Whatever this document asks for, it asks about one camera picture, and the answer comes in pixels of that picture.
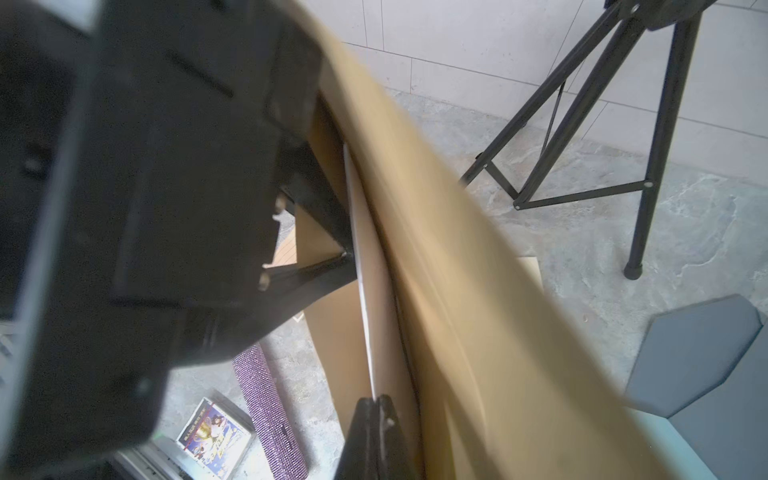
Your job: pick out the dark grey envelope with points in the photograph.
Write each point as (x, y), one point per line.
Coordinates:
(704, 368)

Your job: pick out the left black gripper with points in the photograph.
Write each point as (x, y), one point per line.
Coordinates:
(139, 163)

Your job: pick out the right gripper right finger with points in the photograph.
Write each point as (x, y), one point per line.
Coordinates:
(393, 460)

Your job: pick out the purple glitter microphone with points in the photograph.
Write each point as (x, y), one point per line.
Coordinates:
(268, 415)

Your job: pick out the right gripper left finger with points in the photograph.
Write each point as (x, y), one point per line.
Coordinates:
(358, 460)

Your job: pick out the blue-grey envelope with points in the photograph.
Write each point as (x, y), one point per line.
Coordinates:
(682, 461)

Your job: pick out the small colourful card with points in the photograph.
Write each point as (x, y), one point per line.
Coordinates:
(215, 439)

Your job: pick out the white blue-bordered letter paper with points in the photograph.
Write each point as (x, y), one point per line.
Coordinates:
(354, 211)

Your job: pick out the tan brown envelope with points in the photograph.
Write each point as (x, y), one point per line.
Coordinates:
(487, 378)

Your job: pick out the cream envelope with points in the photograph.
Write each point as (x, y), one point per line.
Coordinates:
(531, 266)

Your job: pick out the cream letter paper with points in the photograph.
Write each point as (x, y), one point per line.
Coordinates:
(286, 252)

